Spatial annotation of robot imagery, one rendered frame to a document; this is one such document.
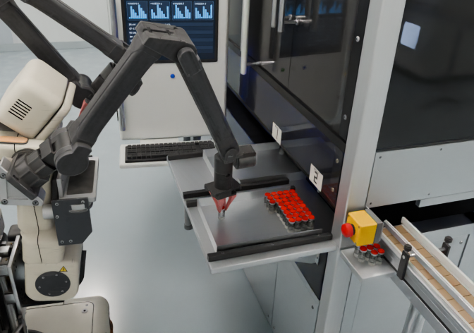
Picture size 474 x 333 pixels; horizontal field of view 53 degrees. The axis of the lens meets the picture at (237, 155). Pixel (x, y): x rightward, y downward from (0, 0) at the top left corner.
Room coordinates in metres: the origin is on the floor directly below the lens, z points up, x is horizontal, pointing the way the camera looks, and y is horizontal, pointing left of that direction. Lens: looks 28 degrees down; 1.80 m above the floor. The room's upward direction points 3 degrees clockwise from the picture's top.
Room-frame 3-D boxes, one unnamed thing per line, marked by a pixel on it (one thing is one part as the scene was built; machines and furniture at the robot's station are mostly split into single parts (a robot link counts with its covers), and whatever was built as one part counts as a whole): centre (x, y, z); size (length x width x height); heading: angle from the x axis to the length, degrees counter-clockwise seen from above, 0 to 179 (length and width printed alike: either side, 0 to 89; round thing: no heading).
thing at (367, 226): (1.10, -0.37, 0.99); 0.08 x 0.07 x 0.07; 109
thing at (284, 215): (1.29, -0.16, 0.90); 0.18 x 0.02 x 0.05; 18
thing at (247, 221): (1.26, -0.07, 0.90); 0.34 x 0.26 x 0.04; 108
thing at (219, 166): (1.26, 0.03, 1.10); 0.07 x 0.06 x 0.07; 115
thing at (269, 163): (1.62, -0.06, 0.90); 0.34 x 0.26 x 0.04; 109
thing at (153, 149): (1.85, 0.29, 0.82); 0.40 x 0.14 x 0.02; 102
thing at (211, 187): (1.26, 0.04, 1.04); 0.10 x 0.07 x 0.07; 124
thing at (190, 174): (1.44, -0.05, 0.87); 0.70 x 0.48 x 0.02; 19
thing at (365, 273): (1.10, -0.41, 0.87); 0.14 x 0.13 x 0.02; 109
